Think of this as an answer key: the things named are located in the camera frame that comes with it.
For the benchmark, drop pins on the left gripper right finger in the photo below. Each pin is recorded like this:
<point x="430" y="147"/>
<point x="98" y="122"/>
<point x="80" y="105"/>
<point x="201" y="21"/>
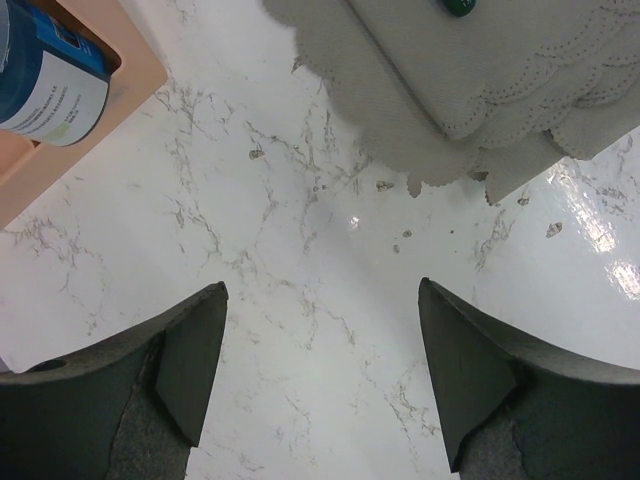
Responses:
<point x="513" y="406"/>

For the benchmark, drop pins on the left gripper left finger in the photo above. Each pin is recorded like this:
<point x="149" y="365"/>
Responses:
<point x="132" y="406"/>

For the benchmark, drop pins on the blue lidded jar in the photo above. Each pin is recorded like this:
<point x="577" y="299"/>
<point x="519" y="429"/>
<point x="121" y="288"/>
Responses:
<point x="54" y="80"/>

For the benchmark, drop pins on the grey scalloped placemat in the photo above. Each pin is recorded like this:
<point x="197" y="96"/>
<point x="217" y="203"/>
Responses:
<point x="499" y="95"/>

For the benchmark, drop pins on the gold fork green handle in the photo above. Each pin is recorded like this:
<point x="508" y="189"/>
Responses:
<point x="459" y="8"/>

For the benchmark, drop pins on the orange plastic file organizer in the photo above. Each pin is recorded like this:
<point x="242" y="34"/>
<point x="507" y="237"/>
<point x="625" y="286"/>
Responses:
<point x="28" y="168"/>

